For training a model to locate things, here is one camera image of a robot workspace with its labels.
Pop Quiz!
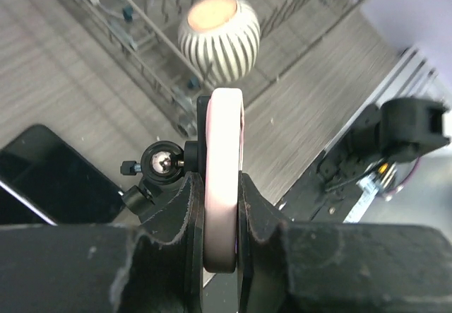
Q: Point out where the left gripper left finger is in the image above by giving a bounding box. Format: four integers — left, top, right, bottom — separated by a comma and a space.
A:
112, 172, 204, 312

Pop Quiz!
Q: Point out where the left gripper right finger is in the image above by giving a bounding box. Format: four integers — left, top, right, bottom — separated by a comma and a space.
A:
237, 172, 293, 312

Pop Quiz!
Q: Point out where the black round base stand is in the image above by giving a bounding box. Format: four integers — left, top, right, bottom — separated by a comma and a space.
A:
120, 96, 210, 223

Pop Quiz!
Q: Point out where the pink case phone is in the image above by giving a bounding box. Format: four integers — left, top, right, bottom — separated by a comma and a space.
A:
203, 88, 244, 273

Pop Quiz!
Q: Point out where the black phone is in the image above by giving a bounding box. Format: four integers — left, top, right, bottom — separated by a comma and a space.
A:
1, 124, 125, 225

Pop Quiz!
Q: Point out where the striped ceramic mug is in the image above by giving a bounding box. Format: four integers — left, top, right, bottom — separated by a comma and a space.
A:
177, 0, 261, 87

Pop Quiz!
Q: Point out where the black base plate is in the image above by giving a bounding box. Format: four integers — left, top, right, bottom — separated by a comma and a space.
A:
276, 148, 385, 223

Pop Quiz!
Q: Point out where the white cable duct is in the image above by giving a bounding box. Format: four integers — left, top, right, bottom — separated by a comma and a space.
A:
343, 172, 391, 223

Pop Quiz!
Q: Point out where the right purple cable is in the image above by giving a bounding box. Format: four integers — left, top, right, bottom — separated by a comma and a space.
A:
383, 153, 423, 203

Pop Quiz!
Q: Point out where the grey wire dish rack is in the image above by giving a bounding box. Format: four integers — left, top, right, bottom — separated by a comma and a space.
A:
67, 0, 364, 137

